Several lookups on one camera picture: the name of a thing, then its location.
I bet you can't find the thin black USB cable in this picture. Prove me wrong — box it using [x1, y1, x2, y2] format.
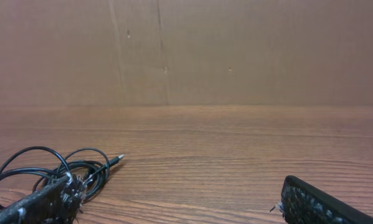
[0, 146, 125, 213]

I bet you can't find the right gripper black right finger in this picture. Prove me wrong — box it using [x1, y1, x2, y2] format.
[273, 175, 373, 224]

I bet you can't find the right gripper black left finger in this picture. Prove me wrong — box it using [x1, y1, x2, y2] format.
[0, 173, 87, 224]

